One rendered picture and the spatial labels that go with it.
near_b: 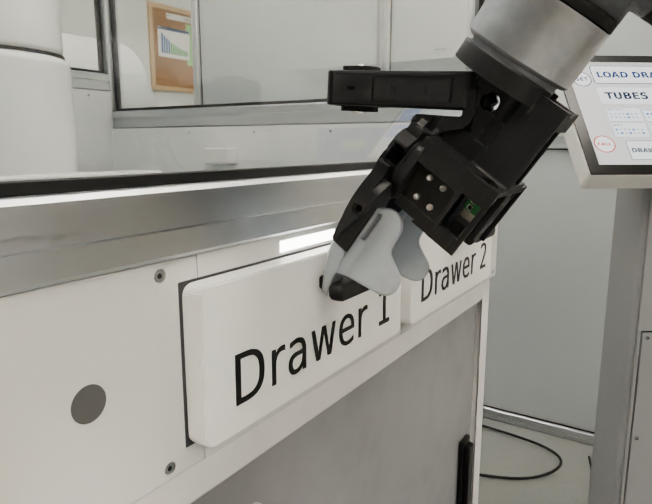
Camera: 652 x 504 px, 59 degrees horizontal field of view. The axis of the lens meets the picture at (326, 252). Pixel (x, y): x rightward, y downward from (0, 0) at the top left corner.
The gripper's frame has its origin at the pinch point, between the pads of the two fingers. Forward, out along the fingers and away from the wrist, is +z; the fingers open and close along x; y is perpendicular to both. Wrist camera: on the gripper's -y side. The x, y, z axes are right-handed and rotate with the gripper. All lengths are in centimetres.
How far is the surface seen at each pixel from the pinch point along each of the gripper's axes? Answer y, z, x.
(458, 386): 12, 25, 43
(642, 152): 7, -15, 86
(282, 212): -5.1, -2.6, -3.9
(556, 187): -10, 13, 165
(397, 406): 8.8, 20.0, 21.0
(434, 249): 0.2, 2.2, 23.4
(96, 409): 0.0, 5.1, -21.1
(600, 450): 44, 44, 102
